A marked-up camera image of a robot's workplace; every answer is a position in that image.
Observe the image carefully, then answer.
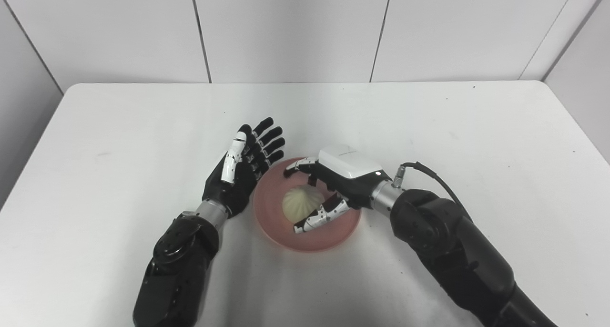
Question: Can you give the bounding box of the white steamed bun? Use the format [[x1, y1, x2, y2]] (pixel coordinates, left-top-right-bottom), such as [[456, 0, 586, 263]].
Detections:
[[282, 185, 326, 221]]

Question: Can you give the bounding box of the pink plate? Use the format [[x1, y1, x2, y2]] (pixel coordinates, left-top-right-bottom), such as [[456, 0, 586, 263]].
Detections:
[[253, 157, 362, 252]]

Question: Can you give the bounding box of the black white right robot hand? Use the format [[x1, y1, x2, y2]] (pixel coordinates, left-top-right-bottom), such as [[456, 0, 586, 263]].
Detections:
[[284, 144, 386, 234]]

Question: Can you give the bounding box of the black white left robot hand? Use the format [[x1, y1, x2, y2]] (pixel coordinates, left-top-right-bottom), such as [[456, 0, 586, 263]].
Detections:
[[202, 117, 286, 219]]

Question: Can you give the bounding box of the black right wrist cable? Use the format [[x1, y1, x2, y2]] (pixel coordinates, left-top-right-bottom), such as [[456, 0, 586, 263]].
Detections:
[[392, 162, 472, 220]]

